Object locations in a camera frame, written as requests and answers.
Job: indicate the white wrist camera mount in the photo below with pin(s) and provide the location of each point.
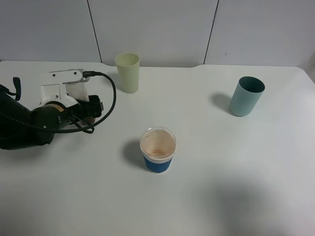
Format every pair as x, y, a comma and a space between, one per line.
53, 85

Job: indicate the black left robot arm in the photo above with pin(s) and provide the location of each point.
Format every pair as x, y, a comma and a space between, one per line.
24, 128

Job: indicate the teal plastic cup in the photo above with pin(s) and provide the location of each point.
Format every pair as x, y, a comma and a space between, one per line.
247, 93

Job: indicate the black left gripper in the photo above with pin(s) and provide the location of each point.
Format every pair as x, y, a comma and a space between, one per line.
65, 119

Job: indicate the paper cup with blue sleeve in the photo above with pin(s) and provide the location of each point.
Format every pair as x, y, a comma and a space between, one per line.
158, 146

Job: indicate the light green plastic cup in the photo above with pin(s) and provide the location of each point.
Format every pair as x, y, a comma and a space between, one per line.
127, 65

